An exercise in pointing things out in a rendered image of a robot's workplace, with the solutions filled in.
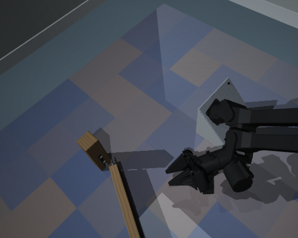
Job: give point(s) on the wooden post with slot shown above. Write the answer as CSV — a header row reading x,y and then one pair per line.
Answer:
x,y
93,148

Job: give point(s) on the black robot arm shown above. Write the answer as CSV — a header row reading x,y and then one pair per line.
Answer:
x,y
242,121

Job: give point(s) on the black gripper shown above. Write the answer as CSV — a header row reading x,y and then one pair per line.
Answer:
x,y
201,166

